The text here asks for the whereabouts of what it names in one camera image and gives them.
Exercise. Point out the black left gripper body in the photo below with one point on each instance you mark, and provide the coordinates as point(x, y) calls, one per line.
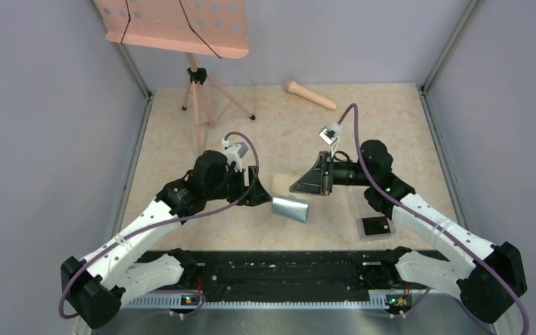
point(236, 183)

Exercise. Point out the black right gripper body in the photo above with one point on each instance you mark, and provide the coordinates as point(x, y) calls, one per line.
point(328, 179)

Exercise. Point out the beige leather card holder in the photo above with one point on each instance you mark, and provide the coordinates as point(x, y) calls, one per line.
point(281, 184)

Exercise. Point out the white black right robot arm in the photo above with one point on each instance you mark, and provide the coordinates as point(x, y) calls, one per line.
point(485, 277)

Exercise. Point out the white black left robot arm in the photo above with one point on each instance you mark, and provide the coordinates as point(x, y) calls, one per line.
point(105, 280)

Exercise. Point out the pink microphone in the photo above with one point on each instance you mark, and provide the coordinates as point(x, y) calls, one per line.
point(293, 87)

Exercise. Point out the pink music stand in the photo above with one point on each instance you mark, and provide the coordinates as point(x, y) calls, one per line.
point(212, 28)

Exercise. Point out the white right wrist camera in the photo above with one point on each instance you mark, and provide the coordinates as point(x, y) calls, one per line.
point(330, 134)

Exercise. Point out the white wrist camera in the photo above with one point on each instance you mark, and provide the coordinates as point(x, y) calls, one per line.
point(234, 154)
point(330, 134)

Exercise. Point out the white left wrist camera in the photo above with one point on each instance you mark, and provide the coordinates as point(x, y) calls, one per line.
point(234, 154)

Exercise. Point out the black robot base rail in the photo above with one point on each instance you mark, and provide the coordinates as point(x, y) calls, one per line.
point(288, 276)

